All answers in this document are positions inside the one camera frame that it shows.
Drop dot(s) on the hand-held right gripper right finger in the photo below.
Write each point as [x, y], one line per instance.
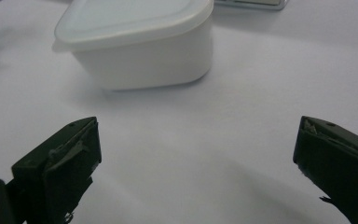
[338, 161]

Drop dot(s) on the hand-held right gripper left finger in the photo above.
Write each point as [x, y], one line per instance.
[59, 168]

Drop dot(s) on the white plastic container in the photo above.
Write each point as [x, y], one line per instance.
[155, 62]

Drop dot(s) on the translucent white container lid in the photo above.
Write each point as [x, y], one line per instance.
[130, 21]

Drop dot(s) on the silver metal tray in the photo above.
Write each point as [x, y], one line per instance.
[254, 3]

